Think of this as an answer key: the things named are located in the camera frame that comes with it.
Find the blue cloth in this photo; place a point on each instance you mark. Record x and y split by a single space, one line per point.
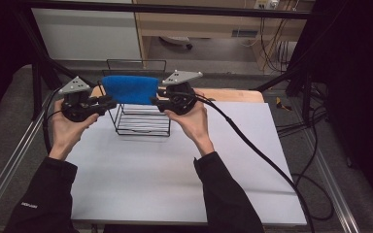
129 90

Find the white power strip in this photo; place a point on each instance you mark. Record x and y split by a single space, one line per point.
266 4

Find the black curtain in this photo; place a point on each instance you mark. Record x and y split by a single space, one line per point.
0 48
356 97

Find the person's left hand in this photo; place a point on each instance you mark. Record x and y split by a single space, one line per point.
64 132

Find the black metal frame post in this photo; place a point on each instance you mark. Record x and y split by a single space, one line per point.
307 97
36 93

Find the person's right hand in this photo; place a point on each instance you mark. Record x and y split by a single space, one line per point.
196 126

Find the yellow black tape strip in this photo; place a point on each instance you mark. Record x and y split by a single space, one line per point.
283 105

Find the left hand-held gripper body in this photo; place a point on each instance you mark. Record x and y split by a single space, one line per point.
77 106

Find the white table mat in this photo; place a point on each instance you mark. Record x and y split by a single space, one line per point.
142 174

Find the aluminium floor rail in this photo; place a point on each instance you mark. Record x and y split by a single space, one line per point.
332 181
16 152

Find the black metal frame crossbar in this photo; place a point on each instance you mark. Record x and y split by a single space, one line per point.
175 9

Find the white cabinet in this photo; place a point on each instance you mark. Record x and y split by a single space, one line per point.
87 35

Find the light wooden desk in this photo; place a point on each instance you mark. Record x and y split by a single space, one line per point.
207 24

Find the office chair base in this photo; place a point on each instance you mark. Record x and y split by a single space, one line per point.
176 40

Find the wooden table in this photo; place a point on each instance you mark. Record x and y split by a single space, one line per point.
236 95

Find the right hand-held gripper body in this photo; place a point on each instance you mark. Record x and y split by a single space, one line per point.
181 98

